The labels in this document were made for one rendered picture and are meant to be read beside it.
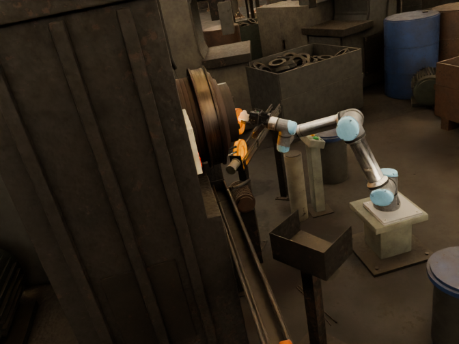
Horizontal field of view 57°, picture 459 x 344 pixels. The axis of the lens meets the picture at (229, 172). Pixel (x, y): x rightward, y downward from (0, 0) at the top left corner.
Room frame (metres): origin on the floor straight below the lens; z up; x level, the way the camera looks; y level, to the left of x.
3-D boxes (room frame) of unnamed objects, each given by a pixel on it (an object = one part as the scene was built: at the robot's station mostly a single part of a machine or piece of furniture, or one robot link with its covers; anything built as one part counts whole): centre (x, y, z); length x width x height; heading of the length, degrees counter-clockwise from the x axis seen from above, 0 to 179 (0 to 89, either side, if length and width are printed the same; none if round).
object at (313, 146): (2.65, -0.60, 0.31); 0.24 x 0.16 x 0.62; 7
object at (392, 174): (2.06, -0.87, 0.49); 0.13 x 0.12 x 0.14; 148
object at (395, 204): (2.07, -0.87, 0.37); 0.15 x 0.15 x 0.10
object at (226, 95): (1.90, -0.04, 1.11); 0.28 x 0.06 x 0.28; 7
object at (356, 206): (2.07, -0.87, 0.28); 0.32 x 0.32 x 0.04; 7
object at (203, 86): (1.89, 0.05, 1.11); 0.47 x 0.06 x 0.47; 7
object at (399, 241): (2.07, -0.87, 0.13); 0.40 x 0.40 x 0.26; 7
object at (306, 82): (4.47, -0.94, 0.39); 1.03 x 0.83 x 0.77; 112
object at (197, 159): (1.54, 0.12, 1.15); 0.26 x 0.02 x 0.18; 7
